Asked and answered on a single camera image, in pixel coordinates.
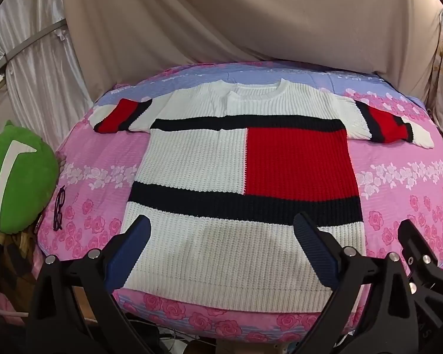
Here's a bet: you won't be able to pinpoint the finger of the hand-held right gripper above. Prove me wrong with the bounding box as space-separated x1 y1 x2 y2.
398 219 443 340

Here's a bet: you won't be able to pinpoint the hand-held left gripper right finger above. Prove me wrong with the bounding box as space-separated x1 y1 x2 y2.
293 212 424 354

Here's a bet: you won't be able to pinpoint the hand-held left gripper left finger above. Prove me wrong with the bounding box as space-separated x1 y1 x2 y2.
25 214 153 354

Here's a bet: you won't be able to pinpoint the white red navy knit sweater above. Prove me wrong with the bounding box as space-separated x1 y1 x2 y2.
89 78 434 310

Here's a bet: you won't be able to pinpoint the pink floral bed sheet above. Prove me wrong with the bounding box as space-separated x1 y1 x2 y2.
35 60 443 343

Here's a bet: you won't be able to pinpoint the dark-framed eyeglasses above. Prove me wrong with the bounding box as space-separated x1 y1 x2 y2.
53 187 66 231

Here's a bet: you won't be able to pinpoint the brown patterned cloth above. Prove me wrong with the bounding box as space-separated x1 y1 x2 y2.
0 225 45 325

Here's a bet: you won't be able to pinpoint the green plush pillow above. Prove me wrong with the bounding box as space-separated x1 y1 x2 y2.
0 120 60 235

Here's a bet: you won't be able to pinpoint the white pleated curtain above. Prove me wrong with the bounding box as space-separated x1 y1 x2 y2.
0 0 95 155

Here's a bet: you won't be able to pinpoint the beige backdrop cloth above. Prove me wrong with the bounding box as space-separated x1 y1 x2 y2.
59 0 443 96

